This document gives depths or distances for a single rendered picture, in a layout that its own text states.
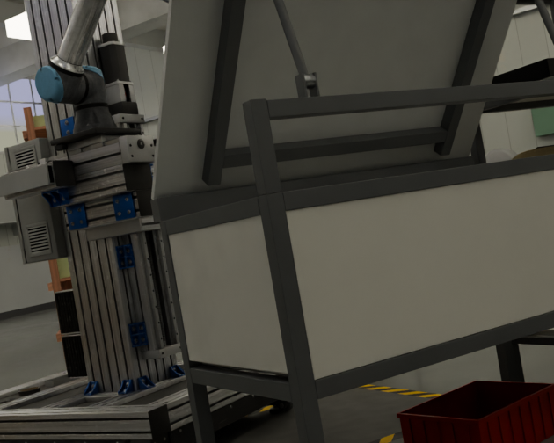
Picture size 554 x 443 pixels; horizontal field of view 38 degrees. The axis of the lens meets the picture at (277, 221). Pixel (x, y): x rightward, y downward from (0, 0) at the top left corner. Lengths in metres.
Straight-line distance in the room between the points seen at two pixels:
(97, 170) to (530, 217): 1.43
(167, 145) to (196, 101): 0.14
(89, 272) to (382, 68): 1.38
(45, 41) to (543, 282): 2.05
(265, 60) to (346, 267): 0.69
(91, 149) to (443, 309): 1.40
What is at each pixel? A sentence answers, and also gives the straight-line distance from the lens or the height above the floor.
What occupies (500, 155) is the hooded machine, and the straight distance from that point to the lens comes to 12.28.
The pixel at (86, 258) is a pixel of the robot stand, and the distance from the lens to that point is 3.11.
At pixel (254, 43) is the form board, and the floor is 1.22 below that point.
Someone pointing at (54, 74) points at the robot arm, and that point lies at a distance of 2.71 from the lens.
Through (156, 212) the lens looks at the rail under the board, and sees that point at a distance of 2.19.
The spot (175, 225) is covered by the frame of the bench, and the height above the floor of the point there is 0.78.
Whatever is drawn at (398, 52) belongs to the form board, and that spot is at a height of 1.18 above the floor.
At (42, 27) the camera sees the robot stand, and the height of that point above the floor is 1.64.
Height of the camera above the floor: 0.72
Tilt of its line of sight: 1 degrees up
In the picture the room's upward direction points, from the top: 10 degrees counter-clockwise
